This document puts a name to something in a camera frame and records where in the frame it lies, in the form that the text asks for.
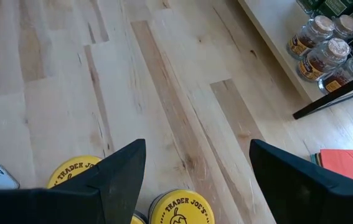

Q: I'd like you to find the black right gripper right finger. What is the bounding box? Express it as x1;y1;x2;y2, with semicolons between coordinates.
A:
249;138;353;224

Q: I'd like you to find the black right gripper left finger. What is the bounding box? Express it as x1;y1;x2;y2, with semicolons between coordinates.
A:
0;138;148;224

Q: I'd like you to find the yellow lid seasoning jar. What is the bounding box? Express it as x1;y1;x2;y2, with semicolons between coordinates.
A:
45;154;103;190
148;188;216;224
129;211;149;224

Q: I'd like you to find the red paper napkin stack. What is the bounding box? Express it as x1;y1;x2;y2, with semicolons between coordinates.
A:
309;148;353;189

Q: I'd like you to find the wooden shelf black metal frame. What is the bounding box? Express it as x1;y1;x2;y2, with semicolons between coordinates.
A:
237;0;353;121

